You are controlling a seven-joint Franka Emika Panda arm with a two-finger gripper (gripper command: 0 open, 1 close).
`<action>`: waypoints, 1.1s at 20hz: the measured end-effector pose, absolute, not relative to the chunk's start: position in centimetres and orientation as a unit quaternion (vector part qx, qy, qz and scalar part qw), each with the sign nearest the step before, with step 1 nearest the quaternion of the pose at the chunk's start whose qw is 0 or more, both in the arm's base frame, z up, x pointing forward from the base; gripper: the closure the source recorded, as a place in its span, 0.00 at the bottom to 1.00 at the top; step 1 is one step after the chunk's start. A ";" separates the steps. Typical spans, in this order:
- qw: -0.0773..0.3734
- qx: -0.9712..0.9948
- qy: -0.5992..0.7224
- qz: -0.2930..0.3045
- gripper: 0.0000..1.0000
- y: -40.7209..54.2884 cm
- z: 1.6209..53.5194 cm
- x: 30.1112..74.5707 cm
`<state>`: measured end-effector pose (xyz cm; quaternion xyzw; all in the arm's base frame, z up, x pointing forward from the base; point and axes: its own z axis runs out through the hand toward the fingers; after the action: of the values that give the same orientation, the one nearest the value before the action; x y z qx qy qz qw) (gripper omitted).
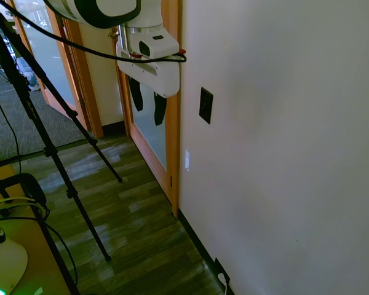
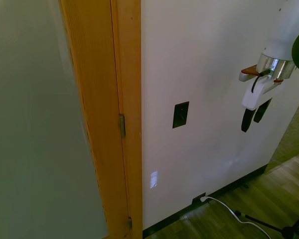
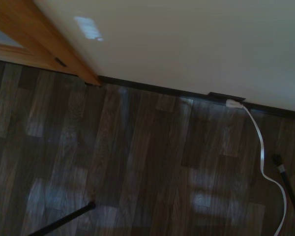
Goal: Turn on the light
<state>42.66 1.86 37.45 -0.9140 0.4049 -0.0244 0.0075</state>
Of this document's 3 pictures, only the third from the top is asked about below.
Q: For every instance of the dark baseboard strip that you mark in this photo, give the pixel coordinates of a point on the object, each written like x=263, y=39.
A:
x=157, y=88

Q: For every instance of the white power plug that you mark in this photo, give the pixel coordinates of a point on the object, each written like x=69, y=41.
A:
x=233, y=103

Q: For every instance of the black tripod leg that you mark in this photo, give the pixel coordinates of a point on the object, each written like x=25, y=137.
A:
x=286, y=182
x=64, y=218

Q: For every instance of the wooden door with glass pane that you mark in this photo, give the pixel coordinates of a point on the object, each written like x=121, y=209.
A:
x=19, y=46

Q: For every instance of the dark wall socket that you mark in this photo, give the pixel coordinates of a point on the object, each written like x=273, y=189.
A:
x=221, y=97

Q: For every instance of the wooden door frame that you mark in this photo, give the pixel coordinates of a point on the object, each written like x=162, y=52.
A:
x=64, y=46

